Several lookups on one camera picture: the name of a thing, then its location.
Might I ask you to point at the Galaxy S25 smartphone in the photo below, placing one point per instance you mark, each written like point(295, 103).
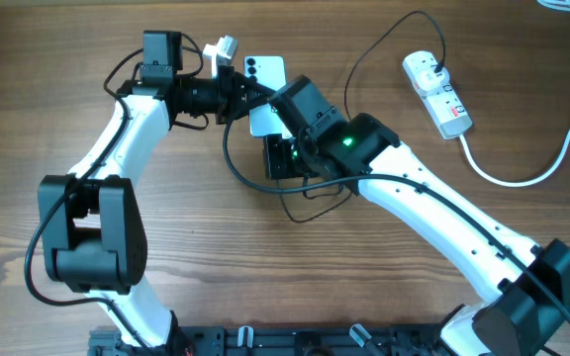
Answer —
point(268, 71)

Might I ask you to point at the white power strip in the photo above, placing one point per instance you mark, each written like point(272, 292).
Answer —
point(445, 108)

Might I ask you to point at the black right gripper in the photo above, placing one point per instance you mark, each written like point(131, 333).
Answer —
point(277, 168)

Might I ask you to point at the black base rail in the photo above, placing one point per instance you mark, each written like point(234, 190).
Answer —
point(403, 339)

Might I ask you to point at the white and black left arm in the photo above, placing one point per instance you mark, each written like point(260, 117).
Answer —
point(91, 229)

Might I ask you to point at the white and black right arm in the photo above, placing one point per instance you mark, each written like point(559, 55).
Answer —
point(524, 288)

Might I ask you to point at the white charger plug adapter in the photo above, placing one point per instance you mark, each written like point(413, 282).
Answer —
point(427, 81)

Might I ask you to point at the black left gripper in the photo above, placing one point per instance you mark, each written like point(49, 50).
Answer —
point(231, 86)

